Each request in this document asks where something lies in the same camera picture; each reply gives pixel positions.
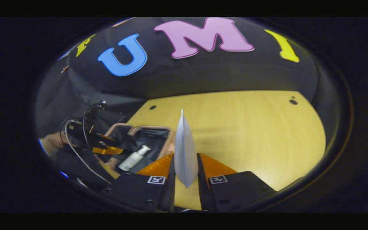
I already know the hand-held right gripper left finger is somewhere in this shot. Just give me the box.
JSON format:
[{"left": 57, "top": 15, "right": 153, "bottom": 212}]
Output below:
[{"left": 99, "top": 153, "right": 175, "bottom": 213}]

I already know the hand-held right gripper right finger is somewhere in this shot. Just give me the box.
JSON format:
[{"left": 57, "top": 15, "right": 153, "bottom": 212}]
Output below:
[{"left": 197, "top": 153, "right": 279, "bottom": 212}]

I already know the white pump bottle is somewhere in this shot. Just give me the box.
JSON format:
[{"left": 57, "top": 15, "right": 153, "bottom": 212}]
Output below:
[{"left": 118, "top": 145, "right": 151, "bottom": 172}]

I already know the white squeeze tube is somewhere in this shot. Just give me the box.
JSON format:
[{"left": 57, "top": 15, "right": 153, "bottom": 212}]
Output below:
[{"left": 174, "top": 109, "right": 199, "bottom": 188}]

